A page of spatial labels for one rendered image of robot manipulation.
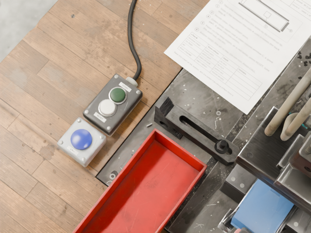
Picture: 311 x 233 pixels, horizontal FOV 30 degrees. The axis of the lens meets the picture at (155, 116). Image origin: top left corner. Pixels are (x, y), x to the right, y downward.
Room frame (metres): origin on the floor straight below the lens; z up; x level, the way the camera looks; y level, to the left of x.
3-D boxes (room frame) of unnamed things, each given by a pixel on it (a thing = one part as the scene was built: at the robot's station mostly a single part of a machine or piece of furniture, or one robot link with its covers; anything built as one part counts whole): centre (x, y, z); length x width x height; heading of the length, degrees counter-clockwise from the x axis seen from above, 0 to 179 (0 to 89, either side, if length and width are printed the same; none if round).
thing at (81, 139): (0.30, 0.13, 0.93); 0.04 x 0.04 x 0.02
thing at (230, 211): (0.18, -0.15, 0.98); 0.07 x 0.02 x 0.01; 149
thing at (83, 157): (0.30, 0.13, 0.90); 0.07 x 0.07 x 0.06; 59
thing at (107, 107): (0.36, 0.09, 0.93); 0.03 x 0.03 x 0.02
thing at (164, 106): (0.35, -0.03, 0.95); 0.06 x 0.03 x 0.09; 59
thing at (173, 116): (0.32, -0.09, 0.95); 0.15 x 0.03 x 0.10; 59
